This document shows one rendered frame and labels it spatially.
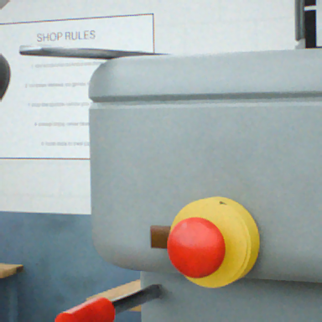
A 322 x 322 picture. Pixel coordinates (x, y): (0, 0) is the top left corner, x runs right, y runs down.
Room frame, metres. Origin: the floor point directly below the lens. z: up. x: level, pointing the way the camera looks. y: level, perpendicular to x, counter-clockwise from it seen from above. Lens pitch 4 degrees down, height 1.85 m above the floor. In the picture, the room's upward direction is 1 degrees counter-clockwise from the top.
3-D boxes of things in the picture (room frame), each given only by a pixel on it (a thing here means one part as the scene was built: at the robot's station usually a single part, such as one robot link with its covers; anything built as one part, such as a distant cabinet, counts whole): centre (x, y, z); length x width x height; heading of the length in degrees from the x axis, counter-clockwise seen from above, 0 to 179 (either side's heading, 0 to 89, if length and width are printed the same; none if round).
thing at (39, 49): (0.79, 0.03, 1.89); 0.24 x 0.04 x 0.01; 152
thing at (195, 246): (0.64, -0.02, 1.76); 0.04 x 0.03 x 0.04; 63
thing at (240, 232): (0.66, -0.03, 1.76); 0.06 x 0.02 x 0.06; 63
